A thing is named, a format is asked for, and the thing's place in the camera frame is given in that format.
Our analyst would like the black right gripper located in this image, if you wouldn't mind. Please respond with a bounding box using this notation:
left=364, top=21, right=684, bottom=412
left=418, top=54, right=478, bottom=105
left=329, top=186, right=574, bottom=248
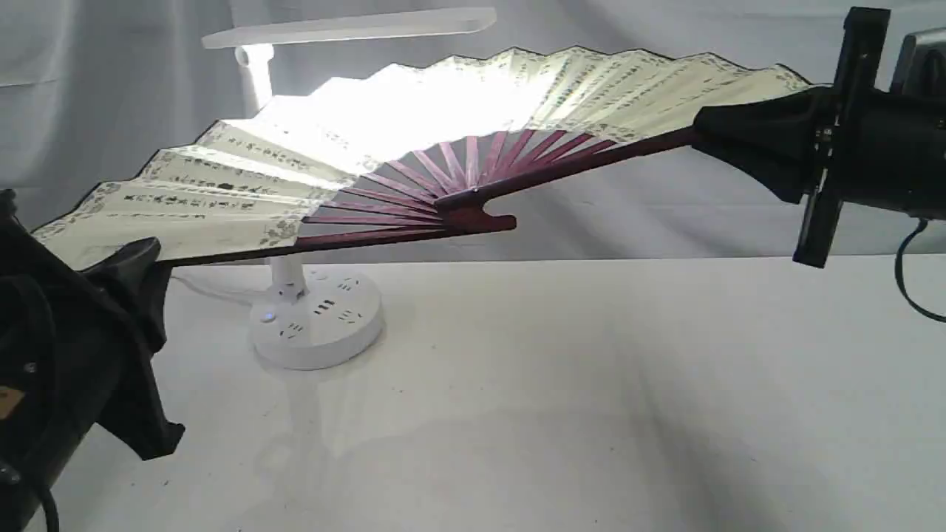
left=693, top=7, right=945, bottom=268

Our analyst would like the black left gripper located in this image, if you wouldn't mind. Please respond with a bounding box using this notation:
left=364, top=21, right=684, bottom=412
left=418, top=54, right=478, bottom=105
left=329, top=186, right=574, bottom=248
left=2, top=191, right=185, bottom=504

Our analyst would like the paper folding fan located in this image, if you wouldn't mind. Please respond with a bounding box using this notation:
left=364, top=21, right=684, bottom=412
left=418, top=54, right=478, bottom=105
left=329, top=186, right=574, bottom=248
left=33, top=47, right=811, bottom=270

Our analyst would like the white desk lamp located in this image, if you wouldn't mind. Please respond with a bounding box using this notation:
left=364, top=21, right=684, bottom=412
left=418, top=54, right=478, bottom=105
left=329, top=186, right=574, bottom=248
left=201, top=7, right=497, bottom=371

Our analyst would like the grey backdrop cloth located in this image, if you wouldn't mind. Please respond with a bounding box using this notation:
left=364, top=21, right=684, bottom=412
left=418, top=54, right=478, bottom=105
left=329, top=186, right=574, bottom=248
left=0, top=0, right=946, bottom=269

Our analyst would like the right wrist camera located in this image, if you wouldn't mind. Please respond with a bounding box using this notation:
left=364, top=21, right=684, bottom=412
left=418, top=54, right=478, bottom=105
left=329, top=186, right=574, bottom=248
left=890, top=27, right=945, bottom=100

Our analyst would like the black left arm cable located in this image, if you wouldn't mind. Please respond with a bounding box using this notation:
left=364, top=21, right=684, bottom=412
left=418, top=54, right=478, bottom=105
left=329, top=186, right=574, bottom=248
left=33, top=480, right=61, bottom=532

